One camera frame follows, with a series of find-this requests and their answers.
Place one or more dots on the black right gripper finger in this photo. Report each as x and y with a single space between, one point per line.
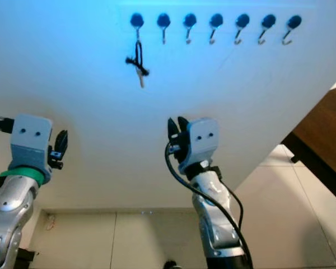
172 130
183 126

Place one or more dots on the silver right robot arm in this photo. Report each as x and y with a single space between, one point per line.
215 224

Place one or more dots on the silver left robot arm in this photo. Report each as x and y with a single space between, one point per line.
8 218

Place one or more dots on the black knob metal hook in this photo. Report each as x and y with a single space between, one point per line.
242 20
190 19
163 20
137 20
268 21
216 20
294 22

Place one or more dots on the brown wooden cabinet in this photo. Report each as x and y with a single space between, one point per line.
325 134

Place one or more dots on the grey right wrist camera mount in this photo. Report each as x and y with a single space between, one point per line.
204 137

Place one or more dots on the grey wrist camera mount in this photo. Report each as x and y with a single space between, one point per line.
204 137
31 140

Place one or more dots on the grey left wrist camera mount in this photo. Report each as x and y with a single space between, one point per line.
31 140

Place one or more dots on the white wall hook rail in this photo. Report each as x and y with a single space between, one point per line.
224 9

